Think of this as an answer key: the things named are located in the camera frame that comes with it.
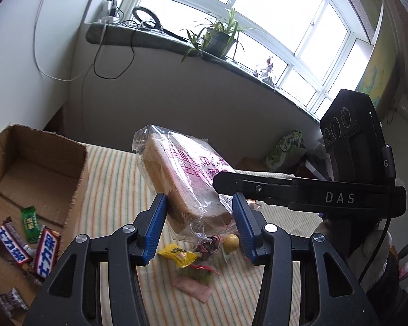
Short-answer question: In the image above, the small dark candy packet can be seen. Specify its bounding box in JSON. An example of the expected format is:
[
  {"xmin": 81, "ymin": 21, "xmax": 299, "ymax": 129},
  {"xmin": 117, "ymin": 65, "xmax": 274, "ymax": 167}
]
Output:
[{"xmin": 0, "ymin": 288, "xmax": 28, "ymax": 318}]

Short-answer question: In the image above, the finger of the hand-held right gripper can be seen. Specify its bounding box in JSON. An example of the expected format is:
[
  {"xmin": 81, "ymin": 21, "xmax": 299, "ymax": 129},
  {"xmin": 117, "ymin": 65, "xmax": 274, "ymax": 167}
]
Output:
[{"xmin": 212, "ymin": 172, "xmax": 295, "ymax": 208}]

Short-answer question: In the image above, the pink snack packet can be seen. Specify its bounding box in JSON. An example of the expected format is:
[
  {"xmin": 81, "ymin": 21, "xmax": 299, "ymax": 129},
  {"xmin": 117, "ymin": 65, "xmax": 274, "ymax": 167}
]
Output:
[{"xmin": 173, "ymin": 276, "xmax": 212, "ymax": 302}]

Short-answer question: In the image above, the grey window sill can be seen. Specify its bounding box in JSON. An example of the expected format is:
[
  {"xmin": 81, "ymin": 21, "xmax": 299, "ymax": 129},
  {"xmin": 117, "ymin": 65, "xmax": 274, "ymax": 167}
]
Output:
[{"xmin": 86, "ymin": 22, "xmax": 322, "ymax": 121}]

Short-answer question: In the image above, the sliced bread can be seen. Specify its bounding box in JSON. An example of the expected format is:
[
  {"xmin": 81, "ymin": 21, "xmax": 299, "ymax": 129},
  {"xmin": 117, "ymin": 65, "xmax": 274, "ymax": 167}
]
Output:
[{"xmin": 132, "ymin": 124, "xmax": 237, "ymax": 245}]

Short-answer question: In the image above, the wall map poster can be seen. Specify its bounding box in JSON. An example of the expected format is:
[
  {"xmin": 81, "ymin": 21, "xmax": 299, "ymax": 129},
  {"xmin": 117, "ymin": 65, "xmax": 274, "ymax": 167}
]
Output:
[{"xmin": 355, "ymin": 0, "xmax": 400, "ymax": 109}]

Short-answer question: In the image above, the person's right hand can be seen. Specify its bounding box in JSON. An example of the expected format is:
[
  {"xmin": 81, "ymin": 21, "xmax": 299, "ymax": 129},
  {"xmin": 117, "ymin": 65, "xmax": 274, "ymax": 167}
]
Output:
[{"xmin": 348, "ymin": 230, "xmax": 394, "ymax": 286}]

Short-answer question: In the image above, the black ring light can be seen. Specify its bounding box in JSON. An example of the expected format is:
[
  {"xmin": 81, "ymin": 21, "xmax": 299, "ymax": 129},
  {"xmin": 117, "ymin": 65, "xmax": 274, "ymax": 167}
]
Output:
[{"xmin": 132, "ymin": 7, "xmax": 191, "ymax": 43}]

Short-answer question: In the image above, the potted spider plant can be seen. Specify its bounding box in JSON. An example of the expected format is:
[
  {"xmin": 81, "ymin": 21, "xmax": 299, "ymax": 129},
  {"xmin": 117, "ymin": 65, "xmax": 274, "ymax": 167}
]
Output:
[{"xmin": 180, "ymin": 2, "xmax": 255, "ymax": 63}]

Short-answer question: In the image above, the yellow candy packet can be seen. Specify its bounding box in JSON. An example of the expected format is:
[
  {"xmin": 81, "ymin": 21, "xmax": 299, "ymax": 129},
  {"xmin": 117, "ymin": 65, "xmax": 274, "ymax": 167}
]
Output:
[{"xmin": 157, "ymin": 243, "xmax": 198, "ymax": 268}]

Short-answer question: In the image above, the green red candy wrapper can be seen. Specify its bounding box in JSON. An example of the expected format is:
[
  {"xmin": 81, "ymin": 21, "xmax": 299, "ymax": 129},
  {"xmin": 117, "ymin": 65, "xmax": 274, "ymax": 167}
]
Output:
[{"xmin": 178, "ymin": 265, "xmax": 220, "ymax": 284}]

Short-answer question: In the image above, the dark red candy bag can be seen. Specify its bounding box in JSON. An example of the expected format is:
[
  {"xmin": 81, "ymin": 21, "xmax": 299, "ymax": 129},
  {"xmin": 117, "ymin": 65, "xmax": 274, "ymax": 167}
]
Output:
[{"xmin": 195, "ymin": 234, "xmax": 223, "ymax": 255}]

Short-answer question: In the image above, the round candy in clear wrapper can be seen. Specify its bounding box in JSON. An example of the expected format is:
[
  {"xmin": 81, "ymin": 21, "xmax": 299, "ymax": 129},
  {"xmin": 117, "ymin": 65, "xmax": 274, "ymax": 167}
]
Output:
[{"xmin": 221, "ymin": 234, "xmax": 240, "ymax": 262}]

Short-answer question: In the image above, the small white figurine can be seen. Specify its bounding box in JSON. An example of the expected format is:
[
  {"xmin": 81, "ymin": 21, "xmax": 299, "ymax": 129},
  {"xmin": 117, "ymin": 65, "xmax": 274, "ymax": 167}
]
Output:
[{"xmin": 253, "ymin": 56, "xmax": 277, "ymax": 84}]

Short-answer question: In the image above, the striped bed sheet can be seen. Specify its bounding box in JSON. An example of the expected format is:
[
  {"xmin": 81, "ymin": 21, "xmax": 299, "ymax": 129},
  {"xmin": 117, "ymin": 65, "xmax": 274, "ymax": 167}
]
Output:
[{"xmin": 64, "ymin": 144, "xmax": 347, "ymax": 326}]

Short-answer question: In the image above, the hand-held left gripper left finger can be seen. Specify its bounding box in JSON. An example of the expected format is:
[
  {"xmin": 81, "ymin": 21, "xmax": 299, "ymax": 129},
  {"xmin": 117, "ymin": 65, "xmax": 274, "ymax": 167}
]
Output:
[{"xmin": 22, "ymin": 193, "xmax": 167, "ymax": 326}]

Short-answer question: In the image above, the brown cardboard box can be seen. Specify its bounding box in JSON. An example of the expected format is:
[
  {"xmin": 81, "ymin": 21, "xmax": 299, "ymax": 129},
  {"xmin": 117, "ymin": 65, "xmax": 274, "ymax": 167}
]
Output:
[{"xmin": 0, "ymin": 124, "xmax": 89, "ymax": 326}]

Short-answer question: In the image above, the white power adapter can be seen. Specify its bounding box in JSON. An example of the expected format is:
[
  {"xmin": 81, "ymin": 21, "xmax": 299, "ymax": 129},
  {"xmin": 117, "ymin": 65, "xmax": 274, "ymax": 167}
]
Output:
[{"xmin": 104, "ymin": 0, "xmax": 121, "ymax": 23}]

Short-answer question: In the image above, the green snack bag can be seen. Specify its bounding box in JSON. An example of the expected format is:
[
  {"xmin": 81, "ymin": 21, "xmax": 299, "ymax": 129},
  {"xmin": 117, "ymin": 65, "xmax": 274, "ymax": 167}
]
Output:
[{"xmin": 266, "ymin": 130, "xmax": 307, "ymax": 172}]

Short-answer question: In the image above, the brown chocolate bar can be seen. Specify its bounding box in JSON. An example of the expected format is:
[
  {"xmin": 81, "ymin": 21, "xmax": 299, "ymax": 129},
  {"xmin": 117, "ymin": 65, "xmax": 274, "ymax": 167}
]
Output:
[
  {"xmin": 0, "ymin": 220, "xmax": 33, "ymax": 272},
  {"xmin": 30, "ymin": 227, "xmax": 62, "ymax": 281}
]

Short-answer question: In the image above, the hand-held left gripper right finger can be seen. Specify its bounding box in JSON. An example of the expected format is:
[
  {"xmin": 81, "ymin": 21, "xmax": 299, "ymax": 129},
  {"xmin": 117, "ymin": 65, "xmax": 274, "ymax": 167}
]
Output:
[{"xmin": 232, "ymin": 193, "xmax": 376, "ymax": 326}]

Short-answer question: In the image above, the green candy packet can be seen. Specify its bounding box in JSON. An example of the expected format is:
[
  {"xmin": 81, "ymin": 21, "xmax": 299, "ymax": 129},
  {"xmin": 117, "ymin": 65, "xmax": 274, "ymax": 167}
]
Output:
[{"xmin": 20, "ymin": 206, "xmax": 43, "ymax": 243}]

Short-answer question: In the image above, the white cable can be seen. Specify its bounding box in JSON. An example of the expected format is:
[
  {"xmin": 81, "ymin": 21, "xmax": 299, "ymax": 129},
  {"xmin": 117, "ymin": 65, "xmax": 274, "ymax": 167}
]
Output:
[{"xmin": 32, "ymin": 0, "xmax": 104, "ymax": 82}]

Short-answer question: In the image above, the white window frame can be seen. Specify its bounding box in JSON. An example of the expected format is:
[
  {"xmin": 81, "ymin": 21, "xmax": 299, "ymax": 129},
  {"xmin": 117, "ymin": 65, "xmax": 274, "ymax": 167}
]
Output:
[{"xmin": 119, "ymin": 0, "xmax": 376, "ymax": 116}]

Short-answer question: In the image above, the person's right forearm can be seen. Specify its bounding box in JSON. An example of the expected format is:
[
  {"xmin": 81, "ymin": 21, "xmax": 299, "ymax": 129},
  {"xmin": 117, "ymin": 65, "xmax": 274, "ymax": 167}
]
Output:
[{"xmin": 365, "ymin": 255, "xmax": 407, "ymax": 313}]

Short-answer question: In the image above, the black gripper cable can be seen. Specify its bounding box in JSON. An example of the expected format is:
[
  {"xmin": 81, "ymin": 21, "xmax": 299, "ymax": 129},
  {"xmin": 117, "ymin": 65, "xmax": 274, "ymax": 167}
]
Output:
[{"xmin": 357, "ymin": 144, "xmax": 395, "ymax": 284}]

